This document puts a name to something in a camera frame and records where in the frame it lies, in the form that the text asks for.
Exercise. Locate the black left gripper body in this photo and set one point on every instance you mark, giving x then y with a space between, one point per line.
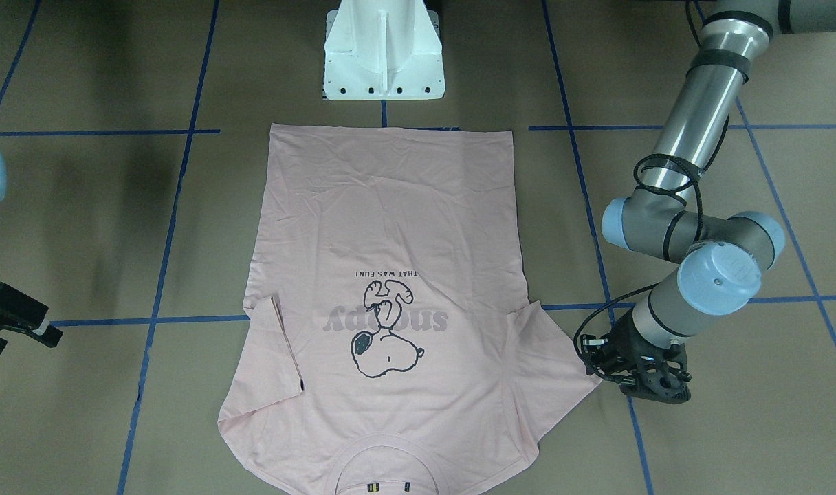
622 342

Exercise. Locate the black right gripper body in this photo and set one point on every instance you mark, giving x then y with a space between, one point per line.
7 307

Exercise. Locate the pink Snoopy t-shirt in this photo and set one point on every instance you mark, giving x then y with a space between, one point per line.
392 346

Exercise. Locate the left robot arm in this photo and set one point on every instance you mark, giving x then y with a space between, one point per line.
719 263

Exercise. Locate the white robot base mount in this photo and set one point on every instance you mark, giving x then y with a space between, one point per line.
383 50

